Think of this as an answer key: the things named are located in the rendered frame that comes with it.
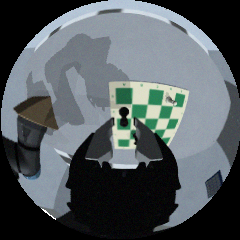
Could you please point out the white pawn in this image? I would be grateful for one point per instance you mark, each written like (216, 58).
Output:
(169, 100)

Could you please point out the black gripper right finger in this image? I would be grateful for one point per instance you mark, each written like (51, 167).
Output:
(152, 150)

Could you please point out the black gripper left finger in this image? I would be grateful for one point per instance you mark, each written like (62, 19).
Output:
(96, 149)

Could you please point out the green and cream chessboard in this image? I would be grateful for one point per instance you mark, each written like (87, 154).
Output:
(146, 102)

